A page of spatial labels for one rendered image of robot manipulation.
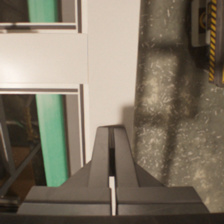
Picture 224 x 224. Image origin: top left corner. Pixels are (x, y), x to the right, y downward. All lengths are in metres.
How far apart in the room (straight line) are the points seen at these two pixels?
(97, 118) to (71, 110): 0.09
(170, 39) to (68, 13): 0.97
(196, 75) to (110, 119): 1.11
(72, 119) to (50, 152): 0.06
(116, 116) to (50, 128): 0.12
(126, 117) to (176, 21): 1.07
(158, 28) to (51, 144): 1.01
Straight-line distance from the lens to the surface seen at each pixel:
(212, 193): 1.82
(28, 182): 1.15
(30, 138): 1.02
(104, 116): 0.15
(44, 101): 0.24
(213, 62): 0.92
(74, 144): 0.26
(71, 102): 0.24
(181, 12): 1.21
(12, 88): 0.23
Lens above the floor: 1.08
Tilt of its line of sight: 73 degrees down
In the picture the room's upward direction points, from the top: 176 degrees clockwise
